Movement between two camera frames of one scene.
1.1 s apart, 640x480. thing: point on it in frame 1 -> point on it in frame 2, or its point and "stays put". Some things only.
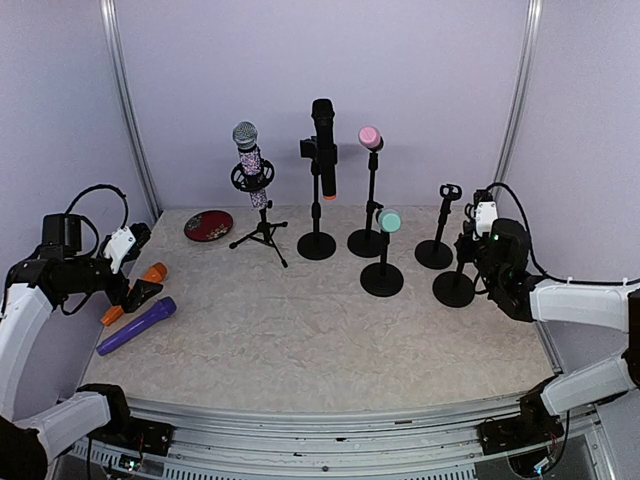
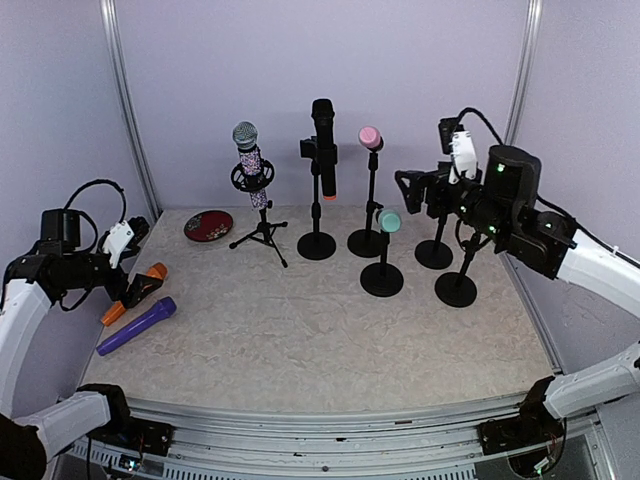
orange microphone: [156, 273] stays put
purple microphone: [166, 307] stays put
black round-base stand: [437, 254] stays put
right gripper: [464, 254] -> [420, 179]
